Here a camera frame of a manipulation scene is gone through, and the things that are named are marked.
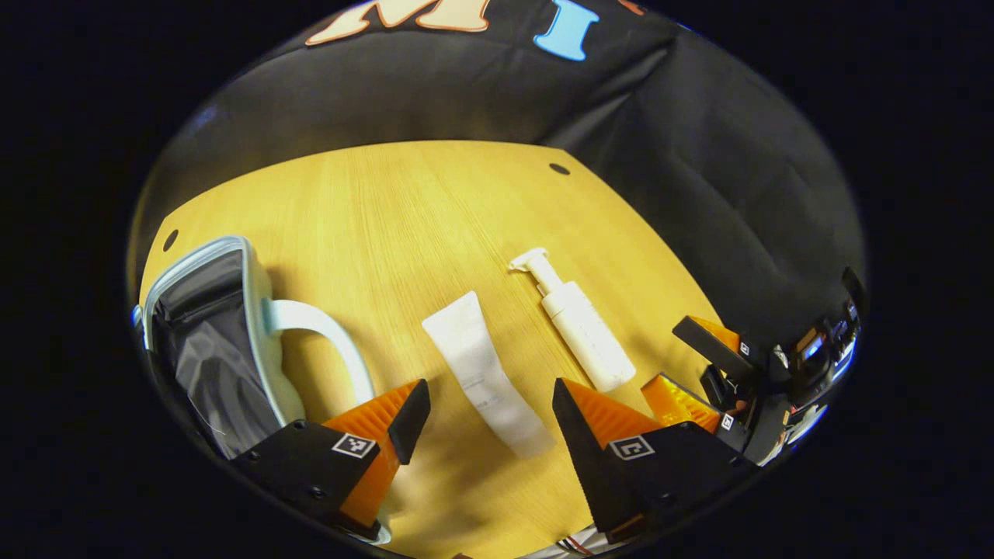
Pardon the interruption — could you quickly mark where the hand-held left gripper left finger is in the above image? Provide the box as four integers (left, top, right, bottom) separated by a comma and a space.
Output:
231, 379, 432, 542

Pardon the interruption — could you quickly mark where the white pump bottle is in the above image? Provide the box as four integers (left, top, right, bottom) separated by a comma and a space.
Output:
509, 248, 638, 394

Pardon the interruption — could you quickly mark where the white squeeze tube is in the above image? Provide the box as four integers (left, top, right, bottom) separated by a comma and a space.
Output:
422, 291, 557, 460

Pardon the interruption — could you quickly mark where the light blue suitcase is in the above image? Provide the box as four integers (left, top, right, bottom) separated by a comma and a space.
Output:
132, 235, 393, 546

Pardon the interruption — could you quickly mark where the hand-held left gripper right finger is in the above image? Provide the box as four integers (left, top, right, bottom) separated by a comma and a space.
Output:
552, 378, 758, 544

